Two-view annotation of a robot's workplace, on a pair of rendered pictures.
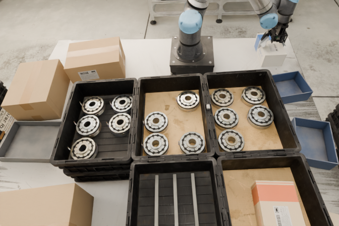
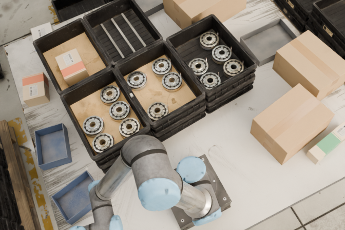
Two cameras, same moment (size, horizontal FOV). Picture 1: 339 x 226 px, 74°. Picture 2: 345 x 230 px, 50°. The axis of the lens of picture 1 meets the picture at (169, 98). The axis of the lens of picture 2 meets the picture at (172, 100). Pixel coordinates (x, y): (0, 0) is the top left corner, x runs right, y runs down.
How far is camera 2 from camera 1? 1.65 m
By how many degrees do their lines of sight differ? 65
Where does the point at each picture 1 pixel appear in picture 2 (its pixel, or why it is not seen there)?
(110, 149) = (193, 52)
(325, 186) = (43, 122)
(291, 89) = (73, 207)
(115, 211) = not seen: hidden behind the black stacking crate
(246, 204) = (90, 67)
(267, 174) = not seen: hidden behind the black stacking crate
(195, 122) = (143, 100)
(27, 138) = (279, 42)
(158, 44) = (257, 208)
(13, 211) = not seen: outside the picture
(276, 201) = (72, 64)
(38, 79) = (309, 62)
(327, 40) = not seen: outside the picture
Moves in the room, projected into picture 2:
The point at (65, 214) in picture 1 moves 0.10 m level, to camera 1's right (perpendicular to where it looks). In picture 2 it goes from (183, 6) to (168, 15)
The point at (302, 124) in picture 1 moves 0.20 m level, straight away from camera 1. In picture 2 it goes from (60, 163) to (42, 201)
